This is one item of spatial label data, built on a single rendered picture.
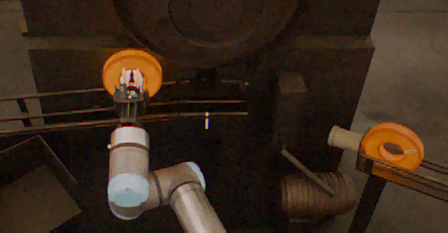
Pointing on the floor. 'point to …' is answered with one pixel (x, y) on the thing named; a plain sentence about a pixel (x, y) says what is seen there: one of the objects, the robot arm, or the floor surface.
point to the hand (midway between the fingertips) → (132, 71)
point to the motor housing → (311, 199)
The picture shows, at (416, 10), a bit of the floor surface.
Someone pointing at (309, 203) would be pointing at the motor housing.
